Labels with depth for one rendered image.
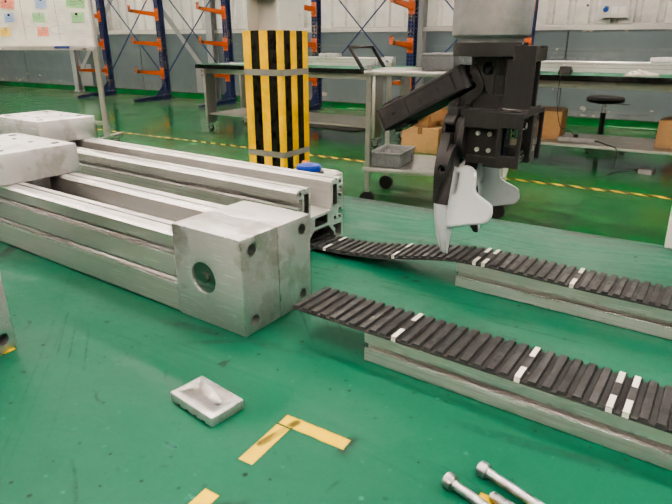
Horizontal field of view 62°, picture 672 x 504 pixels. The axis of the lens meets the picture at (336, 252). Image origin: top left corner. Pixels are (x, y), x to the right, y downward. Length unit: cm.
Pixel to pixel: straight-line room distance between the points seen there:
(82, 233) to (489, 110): 46
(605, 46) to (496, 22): 752
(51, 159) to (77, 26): 543
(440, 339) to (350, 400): 9
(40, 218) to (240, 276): 33
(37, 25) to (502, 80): 610
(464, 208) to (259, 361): 25
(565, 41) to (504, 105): 758
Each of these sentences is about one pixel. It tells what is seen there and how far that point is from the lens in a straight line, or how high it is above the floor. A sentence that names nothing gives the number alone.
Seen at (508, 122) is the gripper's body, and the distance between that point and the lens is 56.
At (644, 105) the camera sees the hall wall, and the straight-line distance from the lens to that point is 806.
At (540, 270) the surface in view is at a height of 81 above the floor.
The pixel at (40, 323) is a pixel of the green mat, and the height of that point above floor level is 78.
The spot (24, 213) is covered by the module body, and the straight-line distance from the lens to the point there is 80.
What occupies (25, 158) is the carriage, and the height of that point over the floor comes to 89.
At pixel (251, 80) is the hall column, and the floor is 79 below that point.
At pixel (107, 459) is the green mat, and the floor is 78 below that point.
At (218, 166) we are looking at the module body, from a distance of 88.
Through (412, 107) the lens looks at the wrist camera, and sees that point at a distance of 61.
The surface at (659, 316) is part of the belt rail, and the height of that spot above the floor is 80.
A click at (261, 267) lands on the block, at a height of 84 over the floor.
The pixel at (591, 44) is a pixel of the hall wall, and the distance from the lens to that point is 810.
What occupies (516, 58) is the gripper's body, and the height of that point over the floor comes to 102.
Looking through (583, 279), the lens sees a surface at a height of 81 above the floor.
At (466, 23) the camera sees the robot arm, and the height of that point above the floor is 105.
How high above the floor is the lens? 104
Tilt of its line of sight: 21 degrees down
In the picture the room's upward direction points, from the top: straight up
